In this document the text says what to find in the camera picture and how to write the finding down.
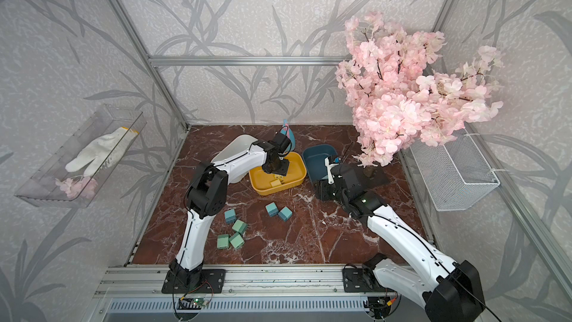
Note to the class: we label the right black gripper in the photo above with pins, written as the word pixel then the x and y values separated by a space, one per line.
pixel 322 186

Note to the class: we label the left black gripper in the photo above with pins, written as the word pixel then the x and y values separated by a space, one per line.
pixel 284 171

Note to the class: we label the yellow plug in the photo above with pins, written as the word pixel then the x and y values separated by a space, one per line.
pixel 276 183

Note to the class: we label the teal plug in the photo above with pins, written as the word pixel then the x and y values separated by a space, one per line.
pixel 272 209
pixel 285 214
pixel 230 216

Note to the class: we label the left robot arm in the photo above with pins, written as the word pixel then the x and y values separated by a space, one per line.
pixel 207 193

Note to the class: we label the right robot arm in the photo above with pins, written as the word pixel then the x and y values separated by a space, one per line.
pixel 447 290

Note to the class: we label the yellow storage box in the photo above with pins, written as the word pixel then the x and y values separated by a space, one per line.
pixel 296 174

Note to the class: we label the white storage box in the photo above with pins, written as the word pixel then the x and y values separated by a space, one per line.
pixel 236 153

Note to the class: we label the dark teal storage box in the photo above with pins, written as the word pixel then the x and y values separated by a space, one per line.
pixel 314 159

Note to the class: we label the green plug upper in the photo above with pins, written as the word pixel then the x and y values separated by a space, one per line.
pixel 239 227

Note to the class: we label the green plug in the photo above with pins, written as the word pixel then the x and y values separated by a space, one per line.
pixel 239 227
pixel 236 241
pixel 223 242

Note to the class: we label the green plug bottom right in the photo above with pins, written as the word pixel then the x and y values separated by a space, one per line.
pixel 236 241

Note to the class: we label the green plug bottom left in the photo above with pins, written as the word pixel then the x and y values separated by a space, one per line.
pixel 223 242

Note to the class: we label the pink cherry blossom plant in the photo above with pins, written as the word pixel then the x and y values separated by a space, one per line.
pixel 395 103

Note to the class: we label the white work glove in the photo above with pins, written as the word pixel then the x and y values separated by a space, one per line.
pixel 103 152

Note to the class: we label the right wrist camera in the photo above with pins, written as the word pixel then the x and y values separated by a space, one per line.
pixel 330 162

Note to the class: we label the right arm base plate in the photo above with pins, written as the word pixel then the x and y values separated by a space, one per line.
pixel 359 280

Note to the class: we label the white wire mesh basket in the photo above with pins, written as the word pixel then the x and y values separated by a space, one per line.
pixel 456 174

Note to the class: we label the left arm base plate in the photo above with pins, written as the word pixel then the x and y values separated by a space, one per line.
pixel 208 281

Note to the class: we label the aluminium front rail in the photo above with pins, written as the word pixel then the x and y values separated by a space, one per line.
pixel 241 281

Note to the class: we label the clear acrylic wall shelf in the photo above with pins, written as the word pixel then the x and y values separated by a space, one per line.
pixel 72 177

